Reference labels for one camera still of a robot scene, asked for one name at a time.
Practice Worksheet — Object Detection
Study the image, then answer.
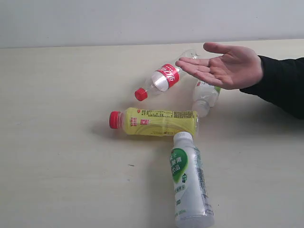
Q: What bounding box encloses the clear cola bottle red label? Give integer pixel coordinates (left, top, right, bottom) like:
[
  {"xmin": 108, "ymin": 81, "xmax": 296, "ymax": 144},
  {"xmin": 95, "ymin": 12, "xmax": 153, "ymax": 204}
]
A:
[{"xmin": 134, "ymin": 49, "xmax": 199, "ymax": 101}]

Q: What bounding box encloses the white fruit label bottle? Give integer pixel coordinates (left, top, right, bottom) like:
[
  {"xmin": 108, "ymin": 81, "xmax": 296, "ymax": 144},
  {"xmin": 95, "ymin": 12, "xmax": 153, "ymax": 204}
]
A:
[{"xmin": 192, "ymin": 80, "xmax": 221, "ymax": 118}]

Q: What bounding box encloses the yellow label bottle red cap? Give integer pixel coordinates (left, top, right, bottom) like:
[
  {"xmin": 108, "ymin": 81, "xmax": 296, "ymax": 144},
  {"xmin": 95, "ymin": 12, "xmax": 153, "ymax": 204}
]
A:
[{"xmin": 109, "ymin": 107, "xmax": 199, "ymax": 137}]

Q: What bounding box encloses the person's open bare hand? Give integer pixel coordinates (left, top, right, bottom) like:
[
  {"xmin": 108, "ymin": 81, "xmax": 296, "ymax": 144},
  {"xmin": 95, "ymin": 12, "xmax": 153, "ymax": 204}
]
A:
[{"xmin": 176, "ymin": 42, "xmax": 263, "ymax": 90}]

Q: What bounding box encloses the black sleeved forearm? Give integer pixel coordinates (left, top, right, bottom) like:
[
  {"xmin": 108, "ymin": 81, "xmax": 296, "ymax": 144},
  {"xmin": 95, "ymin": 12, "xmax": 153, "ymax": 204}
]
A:
[{"xmin": 240, "ymin": 56, "xmax": 304, "ymax": 120}]

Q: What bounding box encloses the white green yogurt drink bottle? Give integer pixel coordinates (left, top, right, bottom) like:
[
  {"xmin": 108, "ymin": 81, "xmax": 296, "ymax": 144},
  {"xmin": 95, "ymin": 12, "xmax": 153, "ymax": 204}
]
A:
[{"xmin": 169, "ymin": 132, "xmax": 215, "ymax": 228}]

